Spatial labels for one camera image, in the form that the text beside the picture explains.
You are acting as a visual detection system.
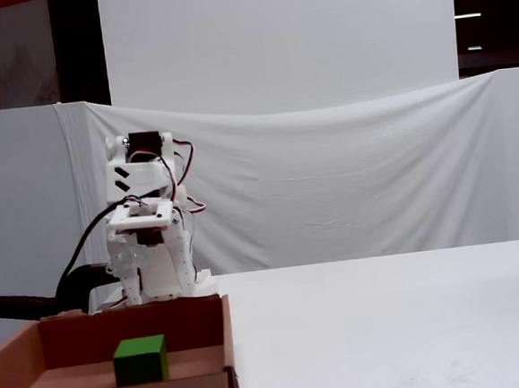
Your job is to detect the green cube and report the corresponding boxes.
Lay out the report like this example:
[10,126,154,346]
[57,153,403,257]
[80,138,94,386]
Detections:
[112,333,171,388]

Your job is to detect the white wrist camera mount plate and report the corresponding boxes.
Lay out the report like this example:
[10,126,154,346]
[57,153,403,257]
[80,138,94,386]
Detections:
[106,199,177,237]

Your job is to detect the thick black hose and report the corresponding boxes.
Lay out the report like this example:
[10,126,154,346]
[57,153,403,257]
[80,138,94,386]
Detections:
[0,262,117,324]

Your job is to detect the brown wooden panel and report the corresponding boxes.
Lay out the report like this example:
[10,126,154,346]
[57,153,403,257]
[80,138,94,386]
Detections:
[0,0,62,111]

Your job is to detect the white backdrop board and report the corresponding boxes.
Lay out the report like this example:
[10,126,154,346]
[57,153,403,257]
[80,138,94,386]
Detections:
[97,0,463,128]

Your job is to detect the red black white servo wires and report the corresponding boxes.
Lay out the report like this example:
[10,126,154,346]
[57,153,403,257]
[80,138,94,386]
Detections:
[125,137,209,224]

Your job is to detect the thin black camera cable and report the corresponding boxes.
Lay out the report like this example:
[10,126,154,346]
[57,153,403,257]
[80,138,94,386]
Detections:
[46,192,160,306]

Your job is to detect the white draped cloth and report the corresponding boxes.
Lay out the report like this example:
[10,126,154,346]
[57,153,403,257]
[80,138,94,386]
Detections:
[53,65,519,289]

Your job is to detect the black post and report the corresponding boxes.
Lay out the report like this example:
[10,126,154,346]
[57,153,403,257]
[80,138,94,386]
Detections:
[48,0,113,110]

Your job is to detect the grey partition panel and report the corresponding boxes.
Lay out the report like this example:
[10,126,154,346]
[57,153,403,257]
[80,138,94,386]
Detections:
[0,102,94,344]

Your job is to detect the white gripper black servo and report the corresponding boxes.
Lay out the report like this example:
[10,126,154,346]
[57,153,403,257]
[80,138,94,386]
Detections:
[99,210,199,310]

